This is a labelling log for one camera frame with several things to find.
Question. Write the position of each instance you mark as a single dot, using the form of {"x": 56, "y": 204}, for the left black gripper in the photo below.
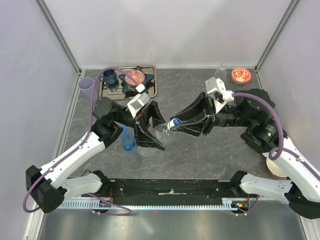
{"x": 143, "y": 137}

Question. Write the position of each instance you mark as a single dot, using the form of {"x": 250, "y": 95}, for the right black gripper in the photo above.
{"x": 205, "y": 124}

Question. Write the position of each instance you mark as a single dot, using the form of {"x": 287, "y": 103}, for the clear bottle blue cap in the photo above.
{"x": 127, "y": 139}

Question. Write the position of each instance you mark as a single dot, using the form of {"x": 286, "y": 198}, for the clear bottle green label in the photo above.
{"x": 221, "y": 72}

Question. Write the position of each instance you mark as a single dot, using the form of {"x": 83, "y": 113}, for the blue pocari bottle cap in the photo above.
{"x": 172, "y": 123}

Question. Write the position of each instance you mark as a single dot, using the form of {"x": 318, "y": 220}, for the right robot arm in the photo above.
{"x": 254, "y": 110}

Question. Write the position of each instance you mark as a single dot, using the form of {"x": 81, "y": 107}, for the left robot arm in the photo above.
{"x": 51, "y": 184}

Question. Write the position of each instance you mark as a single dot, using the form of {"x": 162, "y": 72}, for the blue star-shaped dish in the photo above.
{"x": 127, "y": 88}

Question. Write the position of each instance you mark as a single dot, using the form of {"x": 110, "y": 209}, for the red patterned bowl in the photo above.
{"x": 137, "y": 75}

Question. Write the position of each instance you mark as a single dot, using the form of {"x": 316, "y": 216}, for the steel tray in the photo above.
{"x": 117, "y": 94}

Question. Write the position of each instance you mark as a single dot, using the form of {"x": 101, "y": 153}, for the orange floral small bowl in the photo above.
{"x": 241, "y": 75}

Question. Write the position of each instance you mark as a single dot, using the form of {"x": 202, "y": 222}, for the dark blue mug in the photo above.
{"x": 110, "y": 78}

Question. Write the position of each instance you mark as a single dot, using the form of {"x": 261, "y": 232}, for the lilac plastic cup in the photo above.
{"x": 87, "y": 87}

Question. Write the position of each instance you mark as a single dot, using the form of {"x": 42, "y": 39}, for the red white bowl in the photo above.
{"x": 275, "y": 169}

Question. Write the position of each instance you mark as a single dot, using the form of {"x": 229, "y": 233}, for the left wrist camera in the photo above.
{"x": 138, "y": 101}

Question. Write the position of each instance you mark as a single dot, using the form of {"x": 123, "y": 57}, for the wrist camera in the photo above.
{"x": 138, "y": 101}
{"x": 216, "y": 90}

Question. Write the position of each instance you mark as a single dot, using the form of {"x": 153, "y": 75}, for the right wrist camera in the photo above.
{"x": 216, "y": 90}

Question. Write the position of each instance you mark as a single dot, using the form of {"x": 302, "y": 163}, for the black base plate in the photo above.
{"x": 171, "y": 191}

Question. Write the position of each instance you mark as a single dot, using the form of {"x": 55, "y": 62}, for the white slotted cable duct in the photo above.
{"x": 95, "y": 204}

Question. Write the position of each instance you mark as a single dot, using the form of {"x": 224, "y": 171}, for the right aluminium frame post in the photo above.
{"x": 276, "y": 34}

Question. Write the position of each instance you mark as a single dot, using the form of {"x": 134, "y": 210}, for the aluminium frame post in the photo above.
{"x": 276, "y": 34}
{"x": 58, "y": 34}

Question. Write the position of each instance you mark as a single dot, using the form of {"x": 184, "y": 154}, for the left aluminium frame post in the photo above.
{"x": 58, "y": 34}

